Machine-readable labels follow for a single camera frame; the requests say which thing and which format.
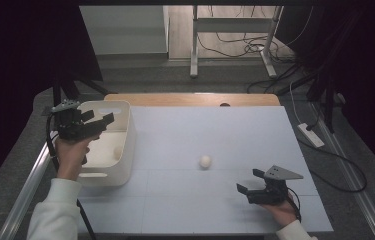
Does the left hand-held gripper black cable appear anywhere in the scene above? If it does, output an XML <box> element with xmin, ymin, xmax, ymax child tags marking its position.
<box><xmin>45</xmin><ymin>111</ymin><xmax>98</xmax><ymax>240</ymax></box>

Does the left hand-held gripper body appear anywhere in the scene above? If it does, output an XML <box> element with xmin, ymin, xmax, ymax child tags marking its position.
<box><xmin>50</xmin><ymin>99</ymin><xmax>108</xmax><ymax>141</ymax></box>

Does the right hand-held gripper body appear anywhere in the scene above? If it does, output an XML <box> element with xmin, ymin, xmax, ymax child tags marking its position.
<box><xmin>246</xmin><ymin>164</ymin><xmax>305</xmax><ymax>206</ymax></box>

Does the black metal stand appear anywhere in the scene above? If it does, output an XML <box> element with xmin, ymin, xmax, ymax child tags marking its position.
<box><xmin>306</xmin><ymin>66</ymin><xmax>346</xmax><ymax>134</ymax></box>

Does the black tripod stand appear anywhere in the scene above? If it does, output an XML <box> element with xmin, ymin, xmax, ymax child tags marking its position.
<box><xmin>52</xmin><ymin>74</ymin><xmax>118</xmax><ymax>131</ymax></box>

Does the dark curtain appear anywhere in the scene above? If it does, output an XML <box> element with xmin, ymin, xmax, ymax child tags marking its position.
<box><xmin>0</xmin><ymin>0</ymin><xmax>104</xmax><ymax>201</ymax></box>
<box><xmin>281</xmin><ymin>0</ymin><xmax>375</xmax><ymax>188</ymax></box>

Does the aluminium floor rail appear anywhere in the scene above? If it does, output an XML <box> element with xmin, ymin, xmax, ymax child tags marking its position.
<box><xmin>0</xmin><ymin>133</ymin><xmax>59</xmax><ymax>240</ymax></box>
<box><xmin>309</xmin><ymin>101</ymin><xmax>375</xmax><ymax>240</ymax></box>

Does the person's right hand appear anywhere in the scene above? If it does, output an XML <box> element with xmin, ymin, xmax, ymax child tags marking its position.
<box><xmin>261</xmin><ymin>191</ymin><xmax>300</xmax><ymax>228</ymax></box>

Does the white metal desk frame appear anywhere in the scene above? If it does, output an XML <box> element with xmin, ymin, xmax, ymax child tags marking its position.
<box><xmin>189</xmin><ymin>5</ymin><xmax>284</xmax><ymax>79</ymax></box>

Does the person's left hand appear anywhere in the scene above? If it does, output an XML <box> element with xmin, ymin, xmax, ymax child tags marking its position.
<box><xmin>54</xmin><ymin>133</ymin><xmax>102</xmax><ymax>183</ymax></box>

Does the white plastic bin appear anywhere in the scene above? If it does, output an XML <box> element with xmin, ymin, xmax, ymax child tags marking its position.
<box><xmin>74</xmin><ymin>100</ymin><xmax>137</xmax><ymax>188</ymax></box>

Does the right hand-held gripper black cable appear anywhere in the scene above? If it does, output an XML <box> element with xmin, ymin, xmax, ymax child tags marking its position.
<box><xmin>286</xmin><ymin>187</ymin><xmax>303</xmax><ymax>223</ymax></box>

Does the black power strip cable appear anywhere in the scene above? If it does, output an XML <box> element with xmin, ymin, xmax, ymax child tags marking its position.
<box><xmin>296</xmin><ymin>138</ymin><xmax>368</xmax><ymax>194</ymax></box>

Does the white power strip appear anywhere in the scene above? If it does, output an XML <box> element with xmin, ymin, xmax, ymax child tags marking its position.
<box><xmin>297</xmin><ymin>122</ymin><xmax>325</xmax><ymax>149</ymax></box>

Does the tangle of floor cables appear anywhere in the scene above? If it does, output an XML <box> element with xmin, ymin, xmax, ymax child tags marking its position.
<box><xmin>197</xmin><ymin>5</ymin><xmax>314</xmax><ymax>64</ymax></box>

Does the pale blue table board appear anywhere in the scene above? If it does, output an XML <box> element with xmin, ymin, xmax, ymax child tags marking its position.
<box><xmin>74</xmin><ymin>105</ymin><xmax>334</xmax><ymax>234</ymax></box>

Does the white cabinet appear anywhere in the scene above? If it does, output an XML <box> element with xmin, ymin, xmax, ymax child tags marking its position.
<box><xmin>79</xmin><ymin>5</ymin><xmax>170</xmax><ymax>56</ymax></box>

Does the hand-held gripper black cable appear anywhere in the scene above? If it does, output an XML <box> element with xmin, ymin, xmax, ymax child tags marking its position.
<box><xmin>45</xmin><ymin>111</ymin><xmax>98</xmax><ymax>240</ymax></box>
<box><xmin>286</xmin><ymin>187</ymin><xmax>303</xmax><ymax>223</ymax></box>

